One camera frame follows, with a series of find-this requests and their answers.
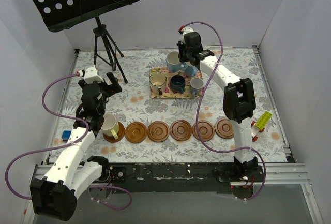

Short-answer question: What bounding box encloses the light blue mug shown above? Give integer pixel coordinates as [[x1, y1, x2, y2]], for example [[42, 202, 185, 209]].
[[166, 51, 187, 73]]

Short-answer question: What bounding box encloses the blue mug with white interior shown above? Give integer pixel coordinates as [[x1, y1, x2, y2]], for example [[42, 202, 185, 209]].
[[184, 62, 198, 77]]

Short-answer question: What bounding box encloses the dark blue glazed mug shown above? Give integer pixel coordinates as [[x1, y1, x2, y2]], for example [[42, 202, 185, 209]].
[[170, 75, 186, 94]]

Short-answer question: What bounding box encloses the yellow-green mug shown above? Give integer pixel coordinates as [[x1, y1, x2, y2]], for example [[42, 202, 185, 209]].
[[101, 114, 119, 139]]

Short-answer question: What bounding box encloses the cream mug with black handle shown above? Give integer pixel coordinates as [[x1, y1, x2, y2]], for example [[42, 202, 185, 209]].
[[149, 72, 167, 96]]

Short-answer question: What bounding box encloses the brown wooden coaster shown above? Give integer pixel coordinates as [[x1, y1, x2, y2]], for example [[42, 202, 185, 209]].
[[102, 122, 125, 143], [198, 120, 215, 142], [215, 118, 234, 139], [147, 121, 170, 142], [170, 120, 192, 141], [125, 122, 147, 144]]

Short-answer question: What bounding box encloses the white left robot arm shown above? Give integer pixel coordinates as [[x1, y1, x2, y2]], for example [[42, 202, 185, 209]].
[[30, 72, 122, 221]]

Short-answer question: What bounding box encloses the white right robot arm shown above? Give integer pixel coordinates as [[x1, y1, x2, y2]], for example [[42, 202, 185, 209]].
[[177, 27, 258, 181]]

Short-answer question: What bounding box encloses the grey-blue small mug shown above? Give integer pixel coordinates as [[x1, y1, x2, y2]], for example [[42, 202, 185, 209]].
[[190, 78, 204, 97]]

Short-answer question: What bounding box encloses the floral serving tray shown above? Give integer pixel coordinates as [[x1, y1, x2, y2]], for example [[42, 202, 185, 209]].
[[149, 67, 204, 99]]

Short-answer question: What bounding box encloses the blue toy block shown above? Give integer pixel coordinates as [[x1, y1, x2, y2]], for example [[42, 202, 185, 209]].
[[62, 130, 71, 142]]

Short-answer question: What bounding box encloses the floral tablecloth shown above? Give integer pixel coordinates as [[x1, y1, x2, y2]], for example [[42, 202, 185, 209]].
[[48, 47, 288, 164]]

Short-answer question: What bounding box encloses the lime green toy brick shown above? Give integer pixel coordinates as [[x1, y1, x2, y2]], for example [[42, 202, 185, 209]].
[[255, 111, 272, 130]]

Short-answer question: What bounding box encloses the toy car with red wheels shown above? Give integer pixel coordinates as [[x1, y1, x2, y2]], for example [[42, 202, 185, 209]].
[[251, 121, 265, 142]]

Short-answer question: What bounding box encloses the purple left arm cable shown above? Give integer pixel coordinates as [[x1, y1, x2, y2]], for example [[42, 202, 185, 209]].
[[4, 72, 133, 211]]

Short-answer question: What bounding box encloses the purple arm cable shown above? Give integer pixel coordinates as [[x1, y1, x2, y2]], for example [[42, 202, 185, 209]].
[[180, 21, 267, 201], [4, 72, 133, 211]]

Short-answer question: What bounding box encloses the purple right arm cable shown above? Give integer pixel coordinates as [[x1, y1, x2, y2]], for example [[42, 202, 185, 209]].
[[180, 21, 267, 201]]

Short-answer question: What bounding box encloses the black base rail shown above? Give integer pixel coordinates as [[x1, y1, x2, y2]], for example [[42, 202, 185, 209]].
[[90, 162, 264, 197]]

